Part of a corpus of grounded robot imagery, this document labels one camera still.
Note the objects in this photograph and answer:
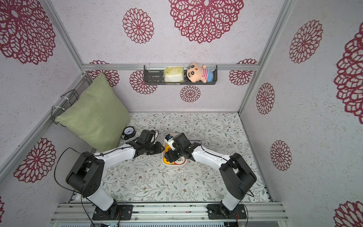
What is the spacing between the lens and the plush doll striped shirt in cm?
87

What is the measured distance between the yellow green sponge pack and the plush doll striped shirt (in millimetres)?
47

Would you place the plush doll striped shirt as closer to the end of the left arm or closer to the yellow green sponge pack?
the yellow green sponge pack

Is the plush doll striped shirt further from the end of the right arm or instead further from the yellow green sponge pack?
the end of the right arm

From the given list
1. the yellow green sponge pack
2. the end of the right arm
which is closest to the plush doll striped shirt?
the yellow green sponge pack

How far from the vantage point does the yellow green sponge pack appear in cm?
91

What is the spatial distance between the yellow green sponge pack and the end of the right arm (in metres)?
0.38

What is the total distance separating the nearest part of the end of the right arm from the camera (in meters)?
0.65

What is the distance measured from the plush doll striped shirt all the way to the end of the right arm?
0.37m
